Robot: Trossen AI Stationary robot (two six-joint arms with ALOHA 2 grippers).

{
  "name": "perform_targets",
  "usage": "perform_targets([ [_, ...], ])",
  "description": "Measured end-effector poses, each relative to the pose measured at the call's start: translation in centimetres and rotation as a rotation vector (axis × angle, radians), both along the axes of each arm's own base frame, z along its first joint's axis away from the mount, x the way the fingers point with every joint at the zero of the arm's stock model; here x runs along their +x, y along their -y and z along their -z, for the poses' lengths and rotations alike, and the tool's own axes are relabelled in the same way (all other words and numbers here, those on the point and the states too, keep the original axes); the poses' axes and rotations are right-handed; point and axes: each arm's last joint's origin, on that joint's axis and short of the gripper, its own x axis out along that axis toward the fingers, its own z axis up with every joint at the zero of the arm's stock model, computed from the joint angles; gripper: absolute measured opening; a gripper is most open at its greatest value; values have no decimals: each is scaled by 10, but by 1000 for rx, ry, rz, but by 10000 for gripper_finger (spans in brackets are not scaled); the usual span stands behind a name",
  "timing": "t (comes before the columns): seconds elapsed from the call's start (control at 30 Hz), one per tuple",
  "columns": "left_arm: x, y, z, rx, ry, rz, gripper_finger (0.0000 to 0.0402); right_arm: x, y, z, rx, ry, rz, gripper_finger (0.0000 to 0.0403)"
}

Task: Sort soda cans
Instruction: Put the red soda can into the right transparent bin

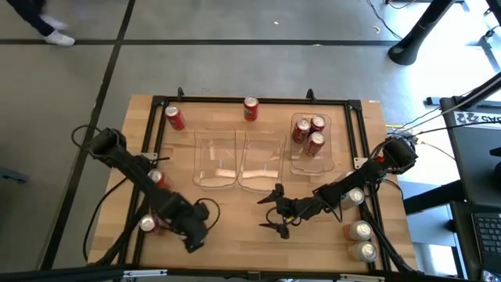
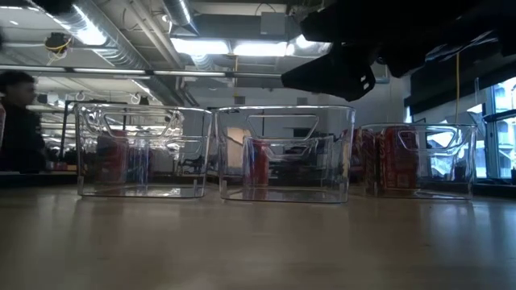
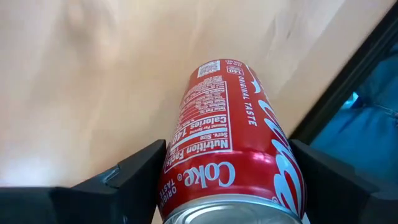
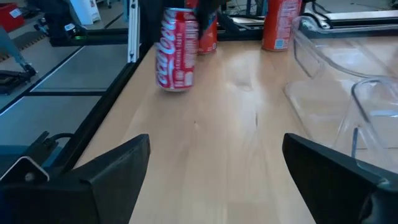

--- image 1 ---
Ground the left arm elbow cable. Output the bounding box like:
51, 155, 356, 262
70, 124, 103, 157

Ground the black desk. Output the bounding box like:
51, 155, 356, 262
402, 96, 501, 282

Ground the person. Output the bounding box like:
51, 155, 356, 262
5, 0, 77, 48

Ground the right gripper cable loop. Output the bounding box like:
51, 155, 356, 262
265, 194, 344, 228

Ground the gripper cable loop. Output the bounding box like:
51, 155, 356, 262
195, 197, 222, 232
265, 194, 344, 228

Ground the black floor cable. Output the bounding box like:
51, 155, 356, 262
366, 0, 405, 41

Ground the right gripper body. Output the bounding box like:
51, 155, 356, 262
279, 193, 326, 225

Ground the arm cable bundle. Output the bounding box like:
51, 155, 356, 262
81, 175, 152, 268
359, 203, 422, 274

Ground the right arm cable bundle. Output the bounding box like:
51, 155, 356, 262
359, 203, 422, 274

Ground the black cylindrical post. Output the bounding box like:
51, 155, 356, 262
387, 0, 457, 67

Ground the left gripper cable loop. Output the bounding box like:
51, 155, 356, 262
195, 197, 222, 232

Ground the black horizontal rig bar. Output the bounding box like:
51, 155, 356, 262
0, 264, 470, 282

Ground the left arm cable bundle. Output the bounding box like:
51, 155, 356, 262
81, 175, 152, 268

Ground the white printed label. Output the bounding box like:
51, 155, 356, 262
453, 110, 501, 127

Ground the black diagonal rod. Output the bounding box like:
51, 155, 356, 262
426, 72, 501, 113

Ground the black rounded object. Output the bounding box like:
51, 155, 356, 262
488, 146, 501, 182

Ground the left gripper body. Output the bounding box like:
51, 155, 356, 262
158, 195, 211, 237

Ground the grey chair base leg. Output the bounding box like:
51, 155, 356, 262
0, 166, 31, 185

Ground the black metal table frame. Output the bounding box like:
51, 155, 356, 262
116, 86, 422, 275

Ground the silver metal bracket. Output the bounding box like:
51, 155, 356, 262
122, 269, 169, 280
339, 273, 387, 282

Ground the black keyboard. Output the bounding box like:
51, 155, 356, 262
471, 211, 501, 268

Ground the red Coca-Cola can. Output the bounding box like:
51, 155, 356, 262
304, 131, 327, 157
309, 114, 327, 135
291, 117, 312, 146

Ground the clear plastic bin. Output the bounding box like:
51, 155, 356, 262
193, 127, 239, 190
237, 128, 287, 194
289, 112, 336, 177

